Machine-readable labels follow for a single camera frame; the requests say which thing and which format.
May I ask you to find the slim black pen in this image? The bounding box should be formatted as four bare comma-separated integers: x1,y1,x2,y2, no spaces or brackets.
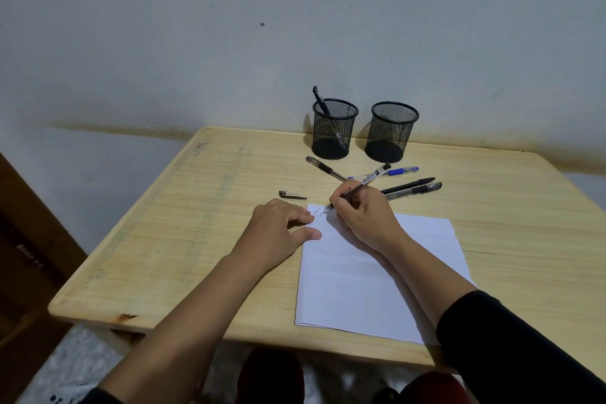
380,177,436,195

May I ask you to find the clear pen with white label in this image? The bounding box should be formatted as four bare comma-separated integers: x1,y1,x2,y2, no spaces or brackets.
323,163,392,213

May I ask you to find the light wooden table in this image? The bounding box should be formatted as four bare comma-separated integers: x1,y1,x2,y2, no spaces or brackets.
47,127,606,383

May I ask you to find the blue pen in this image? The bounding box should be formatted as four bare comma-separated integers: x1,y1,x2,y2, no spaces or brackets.
348,166,419,181

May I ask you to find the person's left forearm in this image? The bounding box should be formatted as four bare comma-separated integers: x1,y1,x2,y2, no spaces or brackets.
97,250,271,404

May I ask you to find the black right sleeve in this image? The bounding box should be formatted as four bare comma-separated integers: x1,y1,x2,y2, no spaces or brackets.
436,290,606,404

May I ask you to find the person's right hand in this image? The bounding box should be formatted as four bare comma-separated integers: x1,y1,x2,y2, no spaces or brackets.
329,180,409,258

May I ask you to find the person's right leg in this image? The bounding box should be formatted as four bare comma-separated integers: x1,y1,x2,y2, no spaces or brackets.
400,371,472,404

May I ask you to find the person's left leg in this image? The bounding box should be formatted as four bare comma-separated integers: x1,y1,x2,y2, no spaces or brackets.
235,348,306,404

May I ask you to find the black sleeve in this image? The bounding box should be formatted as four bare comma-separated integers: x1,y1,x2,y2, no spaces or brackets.
436,290,606,404
80,387,125,404

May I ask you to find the person's right forearm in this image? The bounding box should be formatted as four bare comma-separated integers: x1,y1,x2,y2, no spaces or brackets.
378,232,606,404

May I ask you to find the black left sleeve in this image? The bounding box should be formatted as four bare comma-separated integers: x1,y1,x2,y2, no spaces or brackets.
80,387,125,404

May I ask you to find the person's leg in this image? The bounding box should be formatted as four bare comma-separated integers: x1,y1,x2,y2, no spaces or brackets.
400,371,472,404
235,348,306,404

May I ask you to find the clear pen with black cap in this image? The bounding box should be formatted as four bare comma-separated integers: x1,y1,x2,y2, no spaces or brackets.
385,182,443,202

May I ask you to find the black mesh pen cup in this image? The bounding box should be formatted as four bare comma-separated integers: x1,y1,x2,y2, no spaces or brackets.
312,98,359,160
365,102,420,164

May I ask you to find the person's left hand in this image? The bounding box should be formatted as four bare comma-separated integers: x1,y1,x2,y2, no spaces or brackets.
230,199,323,273

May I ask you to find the black capped pen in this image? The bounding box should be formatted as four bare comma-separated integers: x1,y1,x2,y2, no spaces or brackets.
312,86,348,152

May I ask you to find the white paper sheet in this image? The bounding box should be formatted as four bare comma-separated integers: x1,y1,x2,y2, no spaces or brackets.
294,204,477,346

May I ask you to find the brown wooden furniture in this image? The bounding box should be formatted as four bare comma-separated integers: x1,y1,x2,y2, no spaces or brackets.
0,153,88,404

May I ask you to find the clear pen with black grip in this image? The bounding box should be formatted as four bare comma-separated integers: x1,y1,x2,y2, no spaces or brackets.
306,156,348,182

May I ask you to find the white patterned floor mat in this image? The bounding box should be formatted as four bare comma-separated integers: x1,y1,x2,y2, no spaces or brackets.
16,323,242,404

